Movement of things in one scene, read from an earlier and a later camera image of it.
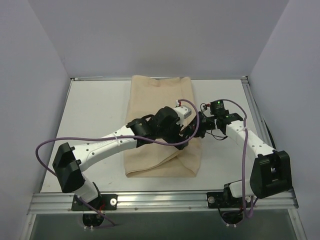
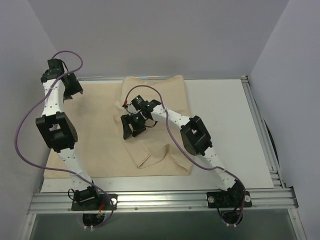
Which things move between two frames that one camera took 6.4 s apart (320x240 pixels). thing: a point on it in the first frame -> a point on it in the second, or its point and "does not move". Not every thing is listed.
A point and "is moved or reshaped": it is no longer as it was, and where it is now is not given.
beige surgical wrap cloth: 149,95 is moved or reshaped
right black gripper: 200,125 -> 133,125
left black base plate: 106,202 does not move
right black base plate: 222,200 does not move
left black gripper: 180,133 -> 72,86
